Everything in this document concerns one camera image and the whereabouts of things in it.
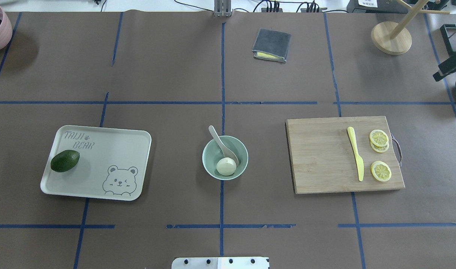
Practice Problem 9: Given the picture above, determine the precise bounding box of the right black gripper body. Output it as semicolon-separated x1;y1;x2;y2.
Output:
433;52;456;81

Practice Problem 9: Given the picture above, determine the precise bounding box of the white ceramic spoon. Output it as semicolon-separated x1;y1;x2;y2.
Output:
209;125;239;167

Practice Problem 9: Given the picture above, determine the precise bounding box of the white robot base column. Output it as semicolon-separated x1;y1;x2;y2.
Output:
171;256;270;269

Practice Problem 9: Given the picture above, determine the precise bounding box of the mint green bowl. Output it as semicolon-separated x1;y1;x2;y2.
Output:
202;136;249;180

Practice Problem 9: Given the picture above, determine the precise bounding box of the wooden mug tree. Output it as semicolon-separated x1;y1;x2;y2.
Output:
370;0;450;56

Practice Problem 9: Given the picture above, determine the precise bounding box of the lemon slice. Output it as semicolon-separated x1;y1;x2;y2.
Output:
369;129;389;148
370;161;392;182
370;143;390;153

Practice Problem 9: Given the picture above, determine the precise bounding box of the yellow plastic knife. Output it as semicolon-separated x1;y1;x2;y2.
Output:
346;126;364;182

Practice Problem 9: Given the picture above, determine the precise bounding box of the wooden cutting board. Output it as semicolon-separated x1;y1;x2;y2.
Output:
286;116;405;194

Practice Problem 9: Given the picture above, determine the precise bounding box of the grey yellow sponge cloth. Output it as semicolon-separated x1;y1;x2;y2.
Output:
252;28;292;63

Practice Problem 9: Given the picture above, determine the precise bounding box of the white rectangular tray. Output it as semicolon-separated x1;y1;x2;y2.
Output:
40;125;152;201

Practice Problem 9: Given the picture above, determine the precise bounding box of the green avocado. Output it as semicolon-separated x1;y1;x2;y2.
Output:
50;150;80;173

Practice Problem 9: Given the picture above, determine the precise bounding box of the aluminium frame post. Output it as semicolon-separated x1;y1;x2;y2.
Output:
214;0;232;18

